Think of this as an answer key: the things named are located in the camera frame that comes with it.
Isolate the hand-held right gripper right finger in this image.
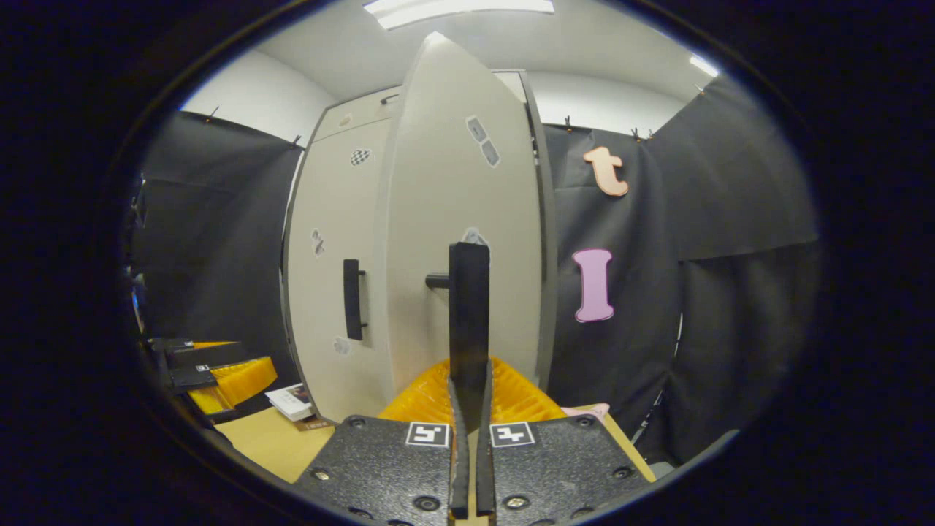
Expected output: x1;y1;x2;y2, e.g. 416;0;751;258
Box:
475;357;655;526

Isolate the beige double-door shoe cabinet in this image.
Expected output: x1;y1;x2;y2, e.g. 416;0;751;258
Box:
280;69;560;424

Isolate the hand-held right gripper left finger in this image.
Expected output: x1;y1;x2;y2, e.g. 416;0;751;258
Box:
292;358;472;526

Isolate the beige shoe cabinet door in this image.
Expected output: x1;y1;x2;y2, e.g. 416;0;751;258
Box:
285;117;395;423
374;31;545;421

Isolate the white booklet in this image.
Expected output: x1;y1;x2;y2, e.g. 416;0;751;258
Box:
264;383;316;423

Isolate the black door handle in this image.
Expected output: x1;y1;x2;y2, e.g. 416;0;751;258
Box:
426;242;491;432
343;259;367;342

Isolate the black backdrop cloth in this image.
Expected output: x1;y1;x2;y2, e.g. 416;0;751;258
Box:
544;73;819;465
128;110;304;410

